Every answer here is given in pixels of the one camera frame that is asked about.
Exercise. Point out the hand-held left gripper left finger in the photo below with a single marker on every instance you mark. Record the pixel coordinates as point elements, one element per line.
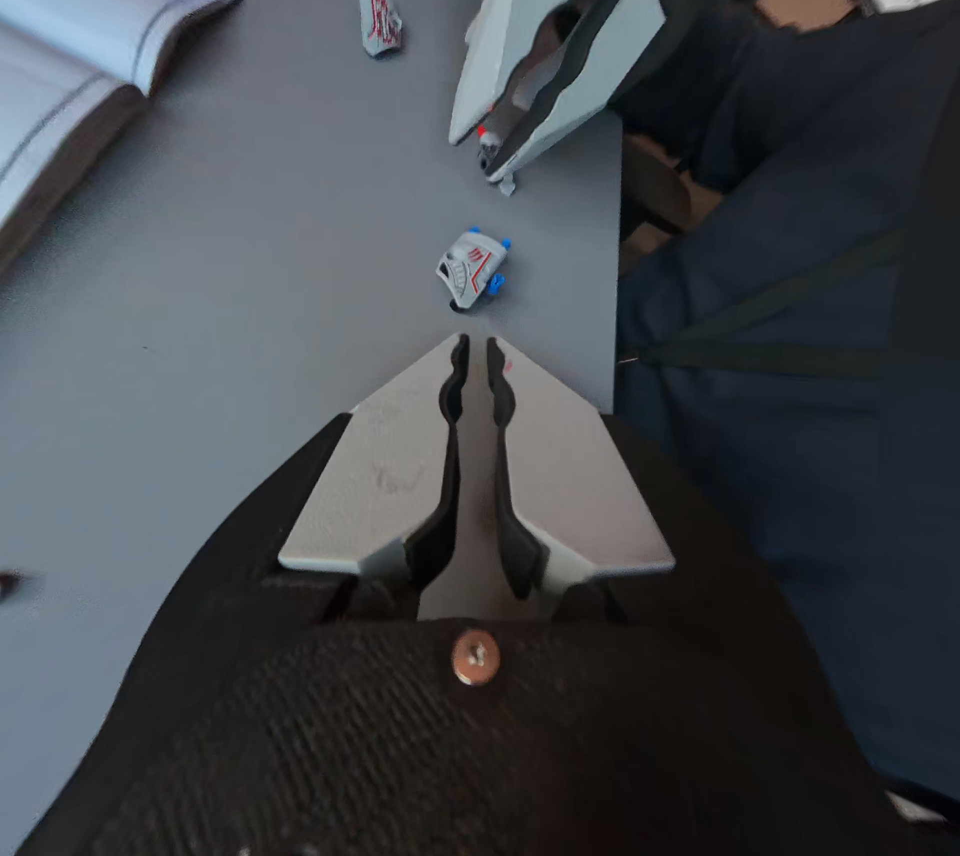
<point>360,489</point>

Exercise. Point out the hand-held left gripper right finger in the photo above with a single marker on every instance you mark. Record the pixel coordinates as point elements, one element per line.
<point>577,496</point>

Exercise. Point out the small grey lego part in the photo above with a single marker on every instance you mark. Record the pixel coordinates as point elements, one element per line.
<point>489,150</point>

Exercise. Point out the grey lego assembly blue pins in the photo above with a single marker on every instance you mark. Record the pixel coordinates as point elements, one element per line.
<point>471,271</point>

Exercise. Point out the grey red striped lego piece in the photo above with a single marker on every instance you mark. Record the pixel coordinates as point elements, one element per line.
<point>380,20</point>

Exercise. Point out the chair seat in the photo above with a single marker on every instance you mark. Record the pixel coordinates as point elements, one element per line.
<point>660,189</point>

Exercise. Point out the person's navy clothing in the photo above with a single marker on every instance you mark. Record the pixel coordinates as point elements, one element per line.
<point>787,496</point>

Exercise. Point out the open instruction booklet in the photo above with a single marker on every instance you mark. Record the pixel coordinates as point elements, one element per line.
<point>112,9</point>

